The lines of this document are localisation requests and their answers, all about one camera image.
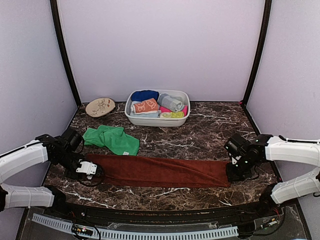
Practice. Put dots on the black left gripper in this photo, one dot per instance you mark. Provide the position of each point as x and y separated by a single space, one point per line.
80 176

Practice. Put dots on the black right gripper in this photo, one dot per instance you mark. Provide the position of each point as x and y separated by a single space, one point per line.
232 176

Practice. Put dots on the brown towel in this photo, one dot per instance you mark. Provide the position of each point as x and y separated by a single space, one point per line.
141 171

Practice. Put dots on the orange bunny pattern towel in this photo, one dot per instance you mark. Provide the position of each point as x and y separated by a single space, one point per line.
149 106

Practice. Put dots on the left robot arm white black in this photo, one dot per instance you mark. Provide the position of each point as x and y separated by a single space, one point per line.
19 160

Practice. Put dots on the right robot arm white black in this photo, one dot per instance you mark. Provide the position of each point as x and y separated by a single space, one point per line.
246 155

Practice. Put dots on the green microfibre towel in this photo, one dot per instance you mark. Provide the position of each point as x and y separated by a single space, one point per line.
114 138

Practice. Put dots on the round beige embroidered cloth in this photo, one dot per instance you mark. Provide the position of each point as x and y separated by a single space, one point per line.
100 107

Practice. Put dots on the light blue rolled towel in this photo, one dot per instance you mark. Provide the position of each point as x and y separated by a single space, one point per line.
150 115

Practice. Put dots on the grey plastic basin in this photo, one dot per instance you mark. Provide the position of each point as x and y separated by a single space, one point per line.
159 122

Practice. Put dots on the yellow green rolled towel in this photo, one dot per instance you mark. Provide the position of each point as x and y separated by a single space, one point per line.
172 115

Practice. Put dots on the small electronics board with leds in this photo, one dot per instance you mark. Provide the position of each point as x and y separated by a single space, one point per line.
79 230

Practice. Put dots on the grey rolled towel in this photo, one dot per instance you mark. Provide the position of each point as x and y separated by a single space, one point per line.
172 103

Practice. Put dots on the dark blue rolled towel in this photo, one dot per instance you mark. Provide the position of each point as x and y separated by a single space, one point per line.
140 96

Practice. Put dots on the pink rolled towel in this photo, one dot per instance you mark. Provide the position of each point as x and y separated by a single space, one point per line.
166 110

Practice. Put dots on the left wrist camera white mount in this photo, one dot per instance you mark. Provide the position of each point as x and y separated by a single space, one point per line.
89 169

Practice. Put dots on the black front table rail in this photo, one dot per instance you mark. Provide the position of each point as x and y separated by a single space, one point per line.
239 215

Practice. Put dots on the white slotted cable duct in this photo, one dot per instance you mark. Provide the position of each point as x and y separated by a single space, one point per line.
102 233

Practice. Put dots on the left black frame post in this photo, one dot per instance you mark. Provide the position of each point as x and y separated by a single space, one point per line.
63 51

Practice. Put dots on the black frame post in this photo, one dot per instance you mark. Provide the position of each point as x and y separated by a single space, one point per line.
63 51
258 53

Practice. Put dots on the right black frame post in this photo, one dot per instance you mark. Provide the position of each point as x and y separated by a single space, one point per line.
258 53

